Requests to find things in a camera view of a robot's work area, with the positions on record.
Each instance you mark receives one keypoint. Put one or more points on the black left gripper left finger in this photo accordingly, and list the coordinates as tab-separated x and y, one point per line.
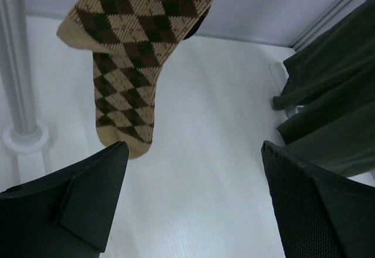
68	213

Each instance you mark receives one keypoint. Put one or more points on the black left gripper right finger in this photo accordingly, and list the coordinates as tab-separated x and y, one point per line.
318	213

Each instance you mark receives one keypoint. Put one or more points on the silver clothes rack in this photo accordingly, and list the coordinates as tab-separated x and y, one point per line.
27	139

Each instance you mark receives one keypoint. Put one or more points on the olive green hanging garment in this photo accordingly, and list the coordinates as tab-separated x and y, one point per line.
332	79

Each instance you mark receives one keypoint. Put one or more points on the brown black argyle sock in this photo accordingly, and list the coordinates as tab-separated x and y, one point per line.
197	25

